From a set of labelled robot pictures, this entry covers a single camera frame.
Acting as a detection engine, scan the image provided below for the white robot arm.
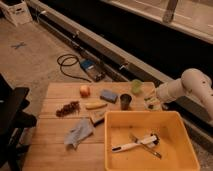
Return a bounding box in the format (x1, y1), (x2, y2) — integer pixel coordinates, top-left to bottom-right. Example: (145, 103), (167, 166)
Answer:
(145, 68), (213, 123)

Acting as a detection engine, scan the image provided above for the green plastic cup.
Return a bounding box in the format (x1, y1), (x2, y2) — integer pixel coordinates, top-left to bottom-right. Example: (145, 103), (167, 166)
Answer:
(131, 79), (142, 94)

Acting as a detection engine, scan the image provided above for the dark metal cup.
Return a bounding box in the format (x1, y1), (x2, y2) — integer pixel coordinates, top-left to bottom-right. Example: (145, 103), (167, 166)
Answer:
(120, 94), (132, 110)

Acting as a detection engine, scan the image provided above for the blue sponge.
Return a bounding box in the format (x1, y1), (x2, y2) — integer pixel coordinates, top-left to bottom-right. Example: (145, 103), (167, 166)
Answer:
(100, 90), (118, 103)

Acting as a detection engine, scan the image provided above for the metal fork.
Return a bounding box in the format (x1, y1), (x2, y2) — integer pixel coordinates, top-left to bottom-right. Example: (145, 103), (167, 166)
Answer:
(129, 134), (162, 159)

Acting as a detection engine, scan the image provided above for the wooden brush block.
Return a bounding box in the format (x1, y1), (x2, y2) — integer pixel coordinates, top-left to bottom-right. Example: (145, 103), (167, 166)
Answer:
(90, 110), (105, 127)

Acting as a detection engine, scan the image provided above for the yellow plastic bin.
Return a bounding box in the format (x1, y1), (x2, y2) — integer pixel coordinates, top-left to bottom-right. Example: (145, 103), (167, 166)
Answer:
(105, 111), (200, 171)

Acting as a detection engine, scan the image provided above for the yellow banana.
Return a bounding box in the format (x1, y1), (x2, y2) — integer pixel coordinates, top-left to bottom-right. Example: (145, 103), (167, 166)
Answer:
(85, 102), (107, 110)

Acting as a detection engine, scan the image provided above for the red apple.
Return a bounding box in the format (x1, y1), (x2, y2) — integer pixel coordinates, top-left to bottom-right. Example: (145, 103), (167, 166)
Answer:
(79, 85), (90, 97)

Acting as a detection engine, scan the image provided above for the blue power box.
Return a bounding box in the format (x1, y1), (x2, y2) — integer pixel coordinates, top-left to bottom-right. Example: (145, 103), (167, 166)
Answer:
(80, 59), (105, 82)

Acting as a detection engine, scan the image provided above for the grey cloth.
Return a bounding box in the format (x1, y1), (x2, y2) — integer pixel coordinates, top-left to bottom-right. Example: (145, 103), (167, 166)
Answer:
(64, 118), (93, 149)

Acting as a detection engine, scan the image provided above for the brown grape bunch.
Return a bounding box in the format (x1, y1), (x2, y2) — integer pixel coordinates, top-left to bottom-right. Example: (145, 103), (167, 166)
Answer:
(56, 101), (80, 117)

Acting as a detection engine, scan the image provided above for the black stand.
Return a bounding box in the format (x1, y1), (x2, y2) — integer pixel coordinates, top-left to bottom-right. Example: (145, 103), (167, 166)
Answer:
(0, 73), (37, 171)

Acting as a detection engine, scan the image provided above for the white cardboard box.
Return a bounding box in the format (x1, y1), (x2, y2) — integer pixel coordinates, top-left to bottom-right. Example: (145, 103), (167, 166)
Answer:
(0, 0), (32, 26)

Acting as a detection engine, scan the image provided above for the white handled peeler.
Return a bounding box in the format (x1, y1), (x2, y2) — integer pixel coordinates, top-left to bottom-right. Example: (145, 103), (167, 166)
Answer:
(111, 134), (159, 152)

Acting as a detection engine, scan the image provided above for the black cable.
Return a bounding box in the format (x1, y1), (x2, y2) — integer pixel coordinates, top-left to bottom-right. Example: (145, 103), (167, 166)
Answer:
(56, 53), (93, 83)

